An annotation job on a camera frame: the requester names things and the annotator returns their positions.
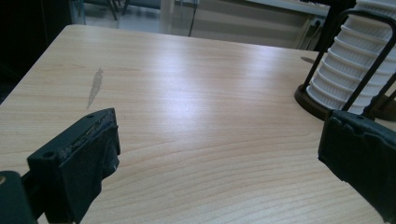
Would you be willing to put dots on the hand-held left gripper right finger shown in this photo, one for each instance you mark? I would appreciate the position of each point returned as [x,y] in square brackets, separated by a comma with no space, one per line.
[364,155]

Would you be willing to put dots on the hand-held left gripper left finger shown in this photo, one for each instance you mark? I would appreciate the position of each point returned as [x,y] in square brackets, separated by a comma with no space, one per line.
[77,155]

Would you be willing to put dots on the stack of white cups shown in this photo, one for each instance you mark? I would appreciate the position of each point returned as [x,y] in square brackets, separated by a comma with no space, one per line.
[351,62]

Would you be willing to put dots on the black metal stand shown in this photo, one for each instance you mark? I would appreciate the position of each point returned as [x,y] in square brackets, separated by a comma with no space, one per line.
[331,25]

